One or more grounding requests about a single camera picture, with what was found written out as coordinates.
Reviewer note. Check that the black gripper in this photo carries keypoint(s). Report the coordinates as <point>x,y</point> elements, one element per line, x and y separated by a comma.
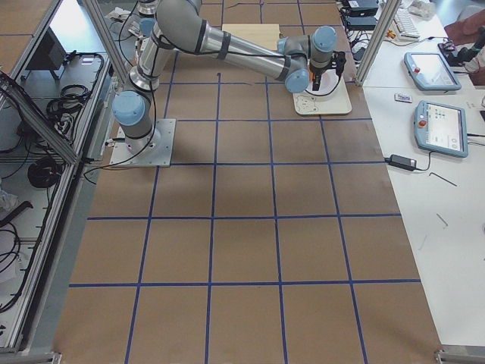
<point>316,73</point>

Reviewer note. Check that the white round plate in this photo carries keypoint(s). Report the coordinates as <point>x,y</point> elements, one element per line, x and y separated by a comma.
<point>328,82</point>

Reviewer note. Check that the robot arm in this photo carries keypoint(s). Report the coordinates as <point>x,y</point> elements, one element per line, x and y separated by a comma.
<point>298,61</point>

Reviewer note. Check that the cream bear tray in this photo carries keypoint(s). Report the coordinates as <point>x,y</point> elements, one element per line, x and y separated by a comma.
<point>337,103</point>

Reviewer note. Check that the bamboo cutting board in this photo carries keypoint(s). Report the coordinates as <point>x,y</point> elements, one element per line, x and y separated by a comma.
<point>265,35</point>

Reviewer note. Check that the small printed card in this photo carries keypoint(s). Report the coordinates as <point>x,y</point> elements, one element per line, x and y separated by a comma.
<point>400,97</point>

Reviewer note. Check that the white keyboard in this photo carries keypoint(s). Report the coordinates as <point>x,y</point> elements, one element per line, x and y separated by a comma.
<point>405,28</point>

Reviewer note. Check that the upper teach pendant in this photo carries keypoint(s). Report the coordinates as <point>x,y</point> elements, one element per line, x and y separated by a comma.
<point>430,72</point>

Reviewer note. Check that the teach pendant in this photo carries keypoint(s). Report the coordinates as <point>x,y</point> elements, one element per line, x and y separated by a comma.
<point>430,72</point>
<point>441,128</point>

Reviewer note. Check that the black power adapter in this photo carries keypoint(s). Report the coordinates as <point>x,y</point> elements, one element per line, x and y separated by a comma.
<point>401,162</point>

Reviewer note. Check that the lower teach pendant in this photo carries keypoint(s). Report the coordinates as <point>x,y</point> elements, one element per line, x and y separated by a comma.
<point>441,128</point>

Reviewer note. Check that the black allen key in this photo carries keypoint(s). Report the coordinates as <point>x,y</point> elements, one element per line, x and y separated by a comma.
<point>443,179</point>

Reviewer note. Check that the aluminium frame post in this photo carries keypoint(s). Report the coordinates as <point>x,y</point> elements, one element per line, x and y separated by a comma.
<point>385,19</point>

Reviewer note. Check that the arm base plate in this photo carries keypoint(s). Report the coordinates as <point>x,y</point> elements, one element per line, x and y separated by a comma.
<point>155,149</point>

